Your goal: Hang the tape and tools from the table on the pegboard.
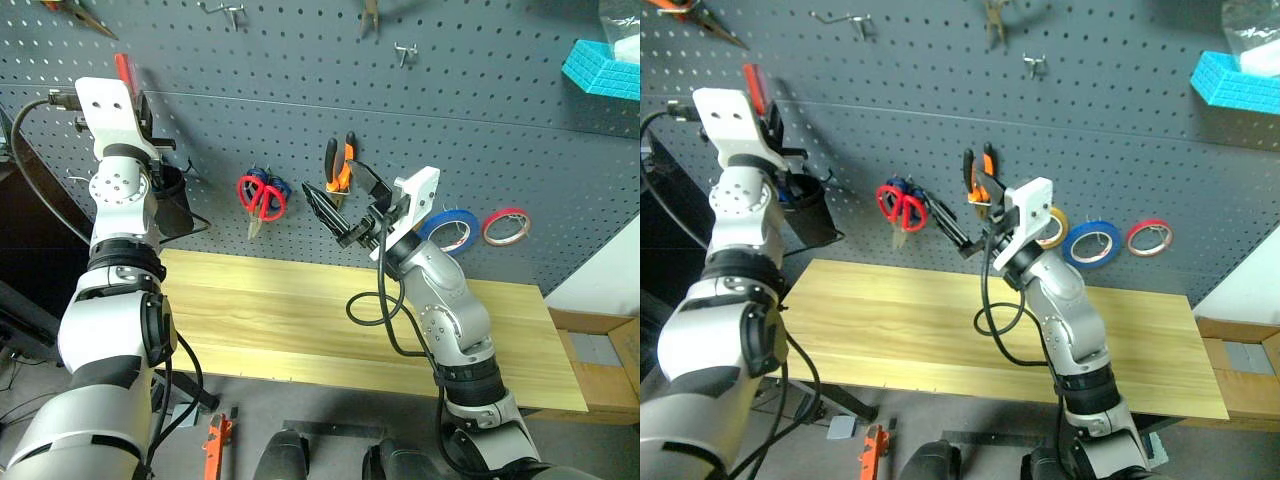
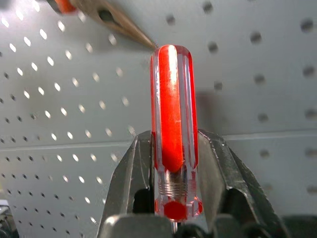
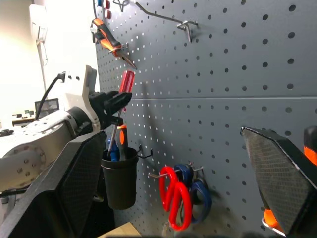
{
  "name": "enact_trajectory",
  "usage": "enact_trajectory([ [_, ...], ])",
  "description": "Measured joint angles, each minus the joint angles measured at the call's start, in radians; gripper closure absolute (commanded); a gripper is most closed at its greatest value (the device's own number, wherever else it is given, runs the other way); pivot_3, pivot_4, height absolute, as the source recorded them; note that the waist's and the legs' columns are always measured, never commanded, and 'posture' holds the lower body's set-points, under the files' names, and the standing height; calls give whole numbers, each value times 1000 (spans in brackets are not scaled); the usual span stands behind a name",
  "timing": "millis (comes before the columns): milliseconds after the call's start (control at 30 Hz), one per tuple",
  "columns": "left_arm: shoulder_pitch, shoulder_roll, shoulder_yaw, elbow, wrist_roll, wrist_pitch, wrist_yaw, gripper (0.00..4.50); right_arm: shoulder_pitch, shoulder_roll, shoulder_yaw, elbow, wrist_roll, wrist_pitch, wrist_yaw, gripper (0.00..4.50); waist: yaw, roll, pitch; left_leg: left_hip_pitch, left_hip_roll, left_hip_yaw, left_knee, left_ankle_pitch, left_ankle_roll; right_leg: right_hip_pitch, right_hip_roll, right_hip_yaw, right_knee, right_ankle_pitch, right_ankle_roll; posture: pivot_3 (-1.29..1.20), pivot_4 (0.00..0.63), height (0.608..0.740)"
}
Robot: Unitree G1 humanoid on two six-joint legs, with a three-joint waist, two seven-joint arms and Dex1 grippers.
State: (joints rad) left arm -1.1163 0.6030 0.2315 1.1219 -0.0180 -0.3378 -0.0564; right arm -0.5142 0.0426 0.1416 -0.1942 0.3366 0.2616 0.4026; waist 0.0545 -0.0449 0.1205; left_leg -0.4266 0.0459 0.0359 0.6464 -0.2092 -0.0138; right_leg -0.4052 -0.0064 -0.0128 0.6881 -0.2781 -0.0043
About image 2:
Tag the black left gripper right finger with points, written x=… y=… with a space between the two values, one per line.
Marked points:
x=223 y=178

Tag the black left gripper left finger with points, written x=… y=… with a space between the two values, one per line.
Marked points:
x=128 y=183

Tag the white pegboard panel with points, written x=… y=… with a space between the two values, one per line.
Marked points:
x=247 y=99

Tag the orange and black pliers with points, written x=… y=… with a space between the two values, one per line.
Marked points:
x=119 y=22

